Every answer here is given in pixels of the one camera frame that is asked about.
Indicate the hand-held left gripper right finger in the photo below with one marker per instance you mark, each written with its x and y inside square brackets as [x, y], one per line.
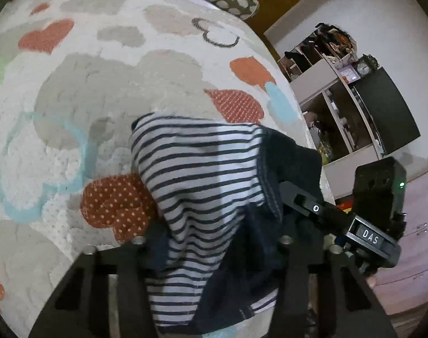
[295, 278]

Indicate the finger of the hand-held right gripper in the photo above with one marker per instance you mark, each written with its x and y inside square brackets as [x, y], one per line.
[316, 207]

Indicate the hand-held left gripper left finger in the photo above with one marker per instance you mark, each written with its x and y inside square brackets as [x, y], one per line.
[129, 274]

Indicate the striped pants with dark cuffs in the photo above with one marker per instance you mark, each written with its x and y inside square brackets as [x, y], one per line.
[199, 183]

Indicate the person's right hand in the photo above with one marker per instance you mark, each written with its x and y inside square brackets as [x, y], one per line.
[371, 281]

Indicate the yellow container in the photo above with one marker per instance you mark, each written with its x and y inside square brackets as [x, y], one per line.
[324, 155]

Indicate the pink dresser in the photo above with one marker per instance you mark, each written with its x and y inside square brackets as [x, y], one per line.
[421, 239]

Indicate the white shelf unit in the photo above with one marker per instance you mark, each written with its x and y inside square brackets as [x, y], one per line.
[340, 126]

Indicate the black television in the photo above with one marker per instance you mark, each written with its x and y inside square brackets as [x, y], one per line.
[386, 112]

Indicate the black mantel clock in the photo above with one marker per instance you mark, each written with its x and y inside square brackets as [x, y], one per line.
[364, 66]

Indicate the cluttered shoe rack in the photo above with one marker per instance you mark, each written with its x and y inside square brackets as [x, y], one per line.
[319, 45]

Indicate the quilted heart pattern bedspread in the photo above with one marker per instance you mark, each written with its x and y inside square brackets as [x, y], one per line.
[94, 77]

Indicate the purple picture frame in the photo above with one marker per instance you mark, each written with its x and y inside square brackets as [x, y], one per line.
[349, 75]

